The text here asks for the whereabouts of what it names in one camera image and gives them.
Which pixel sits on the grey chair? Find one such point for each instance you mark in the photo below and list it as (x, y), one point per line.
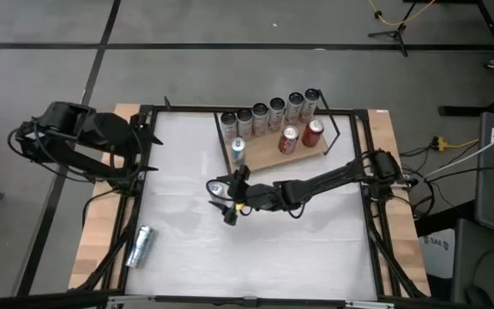
(478, 274)

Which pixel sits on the yellow tag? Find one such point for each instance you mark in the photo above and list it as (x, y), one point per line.
(239, 207)

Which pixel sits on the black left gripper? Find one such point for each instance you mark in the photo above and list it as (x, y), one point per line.
(114, 131)

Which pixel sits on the black tripod stand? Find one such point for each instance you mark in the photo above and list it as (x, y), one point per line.
(397, 35)

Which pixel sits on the black desk frame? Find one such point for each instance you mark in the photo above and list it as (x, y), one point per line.
(465, 110)

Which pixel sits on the white table cover sheet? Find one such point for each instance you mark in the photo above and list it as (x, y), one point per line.
(294, 257)

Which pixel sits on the white Celsius Peach Vibe can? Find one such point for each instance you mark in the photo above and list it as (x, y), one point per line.
(228, 129)
(276, 115)
(294, 109)
(244, 125)
(260, 121)
(310, 105)

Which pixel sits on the wooden board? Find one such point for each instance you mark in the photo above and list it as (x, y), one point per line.
(264, 154)

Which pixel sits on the red cola can black script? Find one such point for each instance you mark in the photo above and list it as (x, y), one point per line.
(313, 132)

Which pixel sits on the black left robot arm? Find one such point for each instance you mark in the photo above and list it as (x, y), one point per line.
(67, 159)

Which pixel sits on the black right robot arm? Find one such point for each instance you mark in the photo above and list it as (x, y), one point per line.
(328, 178)

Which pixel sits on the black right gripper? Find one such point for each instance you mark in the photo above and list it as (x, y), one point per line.
(262, 196)

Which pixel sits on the small blue can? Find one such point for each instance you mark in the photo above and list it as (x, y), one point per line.
(140, 246)

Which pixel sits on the red soda can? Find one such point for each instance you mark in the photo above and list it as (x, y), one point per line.
(288, 139)

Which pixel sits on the white cardboard box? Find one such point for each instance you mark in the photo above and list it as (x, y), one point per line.
(437, 259)

